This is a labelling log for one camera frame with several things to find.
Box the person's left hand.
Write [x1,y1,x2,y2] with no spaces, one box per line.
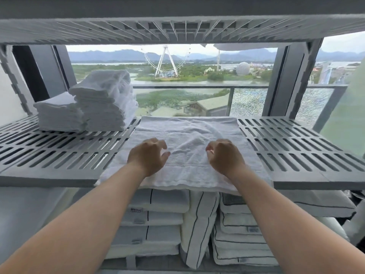
[127,137,171,177]

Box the person's right hand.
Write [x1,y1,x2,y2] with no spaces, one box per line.
[206,139,247,177]

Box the white hand towel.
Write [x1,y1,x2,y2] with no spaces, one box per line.
[68,70,132,98]
[94,116,274,197]

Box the person's left forearm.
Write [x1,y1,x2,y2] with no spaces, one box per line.
[0,161,149,274]

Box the person's right forearm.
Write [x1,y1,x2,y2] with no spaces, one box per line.
[227,165,365,274]

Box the grey roofed building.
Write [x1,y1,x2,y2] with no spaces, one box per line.
[151,95,230,117]

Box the glass balcony railing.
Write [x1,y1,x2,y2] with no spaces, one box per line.
[132,84,350,132]

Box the stack of folded white towels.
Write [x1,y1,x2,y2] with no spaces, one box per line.
[33,91,87,132]
[75,94,140,132]

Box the stack of black-piped white pillows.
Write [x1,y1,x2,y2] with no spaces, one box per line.
[179,190,357,270]

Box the white dome building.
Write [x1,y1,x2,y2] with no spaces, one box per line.
[235,62,251,76]

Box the white ferris wheel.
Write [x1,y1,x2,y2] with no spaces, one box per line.
[141,45,192,79]

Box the grey slotted shelf board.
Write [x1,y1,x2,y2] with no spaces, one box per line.
[0,115,365,190]

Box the white hanging sheet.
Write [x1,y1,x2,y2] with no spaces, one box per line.
[199,43,279,52]

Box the pale green glass partition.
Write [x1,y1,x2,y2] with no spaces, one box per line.
[321,59,365,156]

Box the blue water slide structure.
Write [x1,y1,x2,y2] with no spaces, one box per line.
[311,62,352,84]

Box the grey ribbed shelf board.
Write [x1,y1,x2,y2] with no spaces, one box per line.
[0,0,365,45]

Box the dark window frame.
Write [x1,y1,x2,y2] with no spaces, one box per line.
[262,45,300,117]
[12,45,78,102]

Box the grey notched shelf post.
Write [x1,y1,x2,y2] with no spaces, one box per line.
[342,196,365,246]
[288,38,324,120]
[0,45,38,116]

